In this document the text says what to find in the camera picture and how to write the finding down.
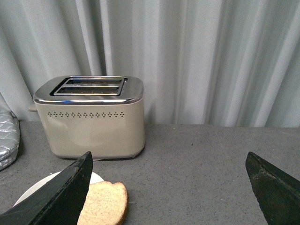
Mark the brown bread slice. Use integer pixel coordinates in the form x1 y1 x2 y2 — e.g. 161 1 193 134
77 181 128 225

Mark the lower silver quilted oven mitt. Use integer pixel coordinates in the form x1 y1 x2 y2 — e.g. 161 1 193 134
0 145 19 170

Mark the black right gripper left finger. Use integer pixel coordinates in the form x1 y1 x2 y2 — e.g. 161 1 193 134
0 151 93 225

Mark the cream two-slot toaster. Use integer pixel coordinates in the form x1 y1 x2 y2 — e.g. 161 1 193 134
33 76 145 160

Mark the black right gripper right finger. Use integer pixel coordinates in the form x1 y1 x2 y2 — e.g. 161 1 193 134
245 152 300 225

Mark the white round plate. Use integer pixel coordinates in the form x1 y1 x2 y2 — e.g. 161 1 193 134
14 172 104 206

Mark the pale grey curtain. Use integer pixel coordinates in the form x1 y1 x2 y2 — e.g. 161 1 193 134
0 0 300 127

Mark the silver quilted oven mitt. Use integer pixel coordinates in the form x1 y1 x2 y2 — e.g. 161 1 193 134
0 145 19 170
0 109 20 148

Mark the upper silver quilted oven mitt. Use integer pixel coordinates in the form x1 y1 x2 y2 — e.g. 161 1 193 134
0 109 20 148

